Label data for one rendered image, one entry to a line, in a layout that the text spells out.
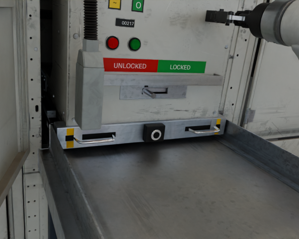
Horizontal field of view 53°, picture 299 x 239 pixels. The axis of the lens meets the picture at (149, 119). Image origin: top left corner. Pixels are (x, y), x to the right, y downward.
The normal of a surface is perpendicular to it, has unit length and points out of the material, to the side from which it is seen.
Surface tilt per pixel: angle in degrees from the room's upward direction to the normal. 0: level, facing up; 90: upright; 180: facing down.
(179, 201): 0
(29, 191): 90
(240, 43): 90
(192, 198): 0
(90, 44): 90
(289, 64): 90
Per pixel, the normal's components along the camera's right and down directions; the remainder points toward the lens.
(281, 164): -0.90, 0.05
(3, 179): 0.11, -0.94
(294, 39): -0.82, 0.56
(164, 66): 0.43, 0.33
